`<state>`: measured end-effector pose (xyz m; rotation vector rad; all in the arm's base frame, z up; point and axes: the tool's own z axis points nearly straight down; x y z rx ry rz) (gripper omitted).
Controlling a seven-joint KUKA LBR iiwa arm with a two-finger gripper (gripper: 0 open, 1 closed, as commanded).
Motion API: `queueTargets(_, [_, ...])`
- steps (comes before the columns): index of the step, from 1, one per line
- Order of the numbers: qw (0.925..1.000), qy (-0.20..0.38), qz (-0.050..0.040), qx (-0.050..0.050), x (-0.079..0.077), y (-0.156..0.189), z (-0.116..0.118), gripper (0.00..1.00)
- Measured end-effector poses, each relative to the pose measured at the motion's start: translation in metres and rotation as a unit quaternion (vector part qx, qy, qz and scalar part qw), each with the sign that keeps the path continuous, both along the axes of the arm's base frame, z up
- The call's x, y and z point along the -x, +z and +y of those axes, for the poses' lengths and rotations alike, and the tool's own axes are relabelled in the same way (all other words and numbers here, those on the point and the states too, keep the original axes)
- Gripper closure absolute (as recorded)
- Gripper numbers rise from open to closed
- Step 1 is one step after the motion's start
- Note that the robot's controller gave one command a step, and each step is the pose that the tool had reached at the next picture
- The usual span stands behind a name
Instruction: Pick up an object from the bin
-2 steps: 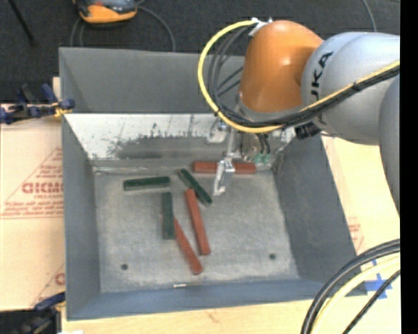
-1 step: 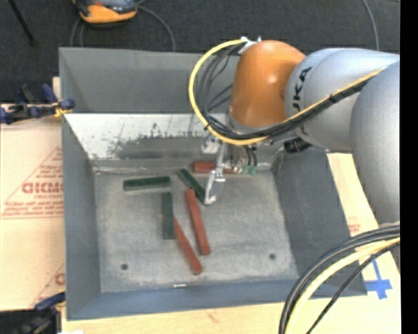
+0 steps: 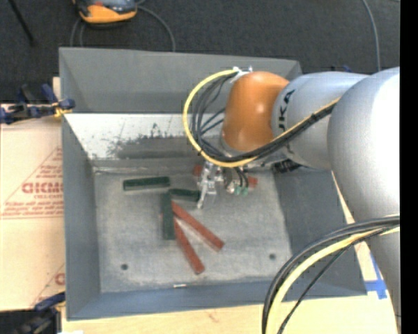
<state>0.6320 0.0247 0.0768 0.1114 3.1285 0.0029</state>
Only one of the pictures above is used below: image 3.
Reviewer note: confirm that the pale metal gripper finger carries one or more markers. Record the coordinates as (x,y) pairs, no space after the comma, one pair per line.
(211,188)
(201,197)

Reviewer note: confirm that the dark green flat block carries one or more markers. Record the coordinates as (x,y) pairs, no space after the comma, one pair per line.
(185,195)
(146,184)
(168,221)

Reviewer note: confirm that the red-brown flat block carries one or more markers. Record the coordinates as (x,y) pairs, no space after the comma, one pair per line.
(199,226)
(189,250)
(252,182)

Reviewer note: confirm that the grey metal bin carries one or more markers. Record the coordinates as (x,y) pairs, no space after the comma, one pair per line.
(132,242)

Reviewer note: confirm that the brown cardboard board, red print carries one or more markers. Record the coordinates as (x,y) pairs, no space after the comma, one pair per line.
(28,235)

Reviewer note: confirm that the black cylinder on white bracket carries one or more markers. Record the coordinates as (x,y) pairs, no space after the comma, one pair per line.
(285,167)

